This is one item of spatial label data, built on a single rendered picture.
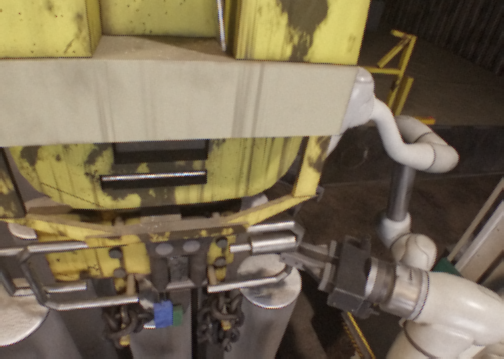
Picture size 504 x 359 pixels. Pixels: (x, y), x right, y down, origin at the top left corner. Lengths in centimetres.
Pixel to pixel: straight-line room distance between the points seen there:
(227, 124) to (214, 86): 4
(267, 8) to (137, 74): 12
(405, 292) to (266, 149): 33
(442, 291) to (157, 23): 56
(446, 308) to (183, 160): 46
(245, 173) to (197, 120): 16
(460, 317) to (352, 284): 18
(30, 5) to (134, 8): 10
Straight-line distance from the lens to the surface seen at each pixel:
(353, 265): 60
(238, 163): 44
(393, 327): 221
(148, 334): 81
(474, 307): 64
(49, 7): 30
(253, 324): 89
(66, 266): 65
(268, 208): 50
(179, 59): 30
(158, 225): 50
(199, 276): 66
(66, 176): 45
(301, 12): 31
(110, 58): 30
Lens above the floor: 203
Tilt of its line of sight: 36 degrees down
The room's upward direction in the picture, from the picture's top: 9 degrees clockwise
